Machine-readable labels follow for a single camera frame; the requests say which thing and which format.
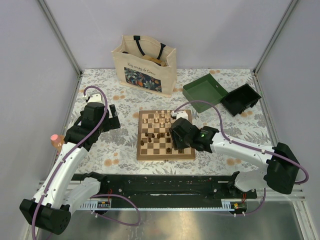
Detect wooden chess board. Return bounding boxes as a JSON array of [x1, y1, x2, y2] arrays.
[[136, 110, 196, 161]]

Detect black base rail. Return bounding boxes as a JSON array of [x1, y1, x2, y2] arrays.
[[72, 172, 257, 210]]

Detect green open box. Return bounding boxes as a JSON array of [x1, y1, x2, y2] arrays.
[[182, 73, 228, 106]]

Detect floral table mat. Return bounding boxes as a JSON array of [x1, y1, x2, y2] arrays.
[[71, 69, 276, 178]]

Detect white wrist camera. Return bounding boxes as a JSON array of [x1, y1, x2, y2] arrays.
[[82, 93, 103, 104], [170, 110, 189, 120]]

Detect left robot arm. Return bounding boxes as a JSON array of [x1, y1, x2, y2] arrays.
[[19, 102, 121, 235]]

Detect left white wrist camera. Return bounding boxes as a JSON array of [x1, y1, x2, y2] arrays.
[[82, 93, 103, 104]]

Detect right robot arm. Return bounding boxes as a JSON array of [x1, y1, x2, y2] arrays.
[[169, 118, 299, 198]]

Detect purple cable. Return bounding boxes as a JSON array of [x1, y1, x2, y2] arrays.
[[31, 85, 142, 240], [172, 100, 310, 217]]

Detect black plastic bin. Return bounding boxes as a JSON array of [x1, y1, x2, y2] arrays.
[[220, 83, 262, 117]]

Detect beige printed tote bag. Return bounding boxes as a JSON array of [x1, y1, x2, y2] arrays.
[[112, 35, 178, 98]]

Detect pink capped bottle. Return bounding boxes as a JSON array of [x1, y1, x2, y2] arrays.
[[50, 134, 65, 152]]

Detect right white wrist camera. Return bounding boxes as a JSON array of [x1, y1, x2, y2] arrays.
[[170, 110, 189, 120]]

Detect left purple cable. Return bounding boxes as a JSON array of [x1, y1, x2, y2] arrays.
[[31, 85, 142, 240]]

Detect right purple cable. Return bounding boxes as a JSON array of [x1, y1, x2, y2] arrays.
[[172, 100, 310, 217]]

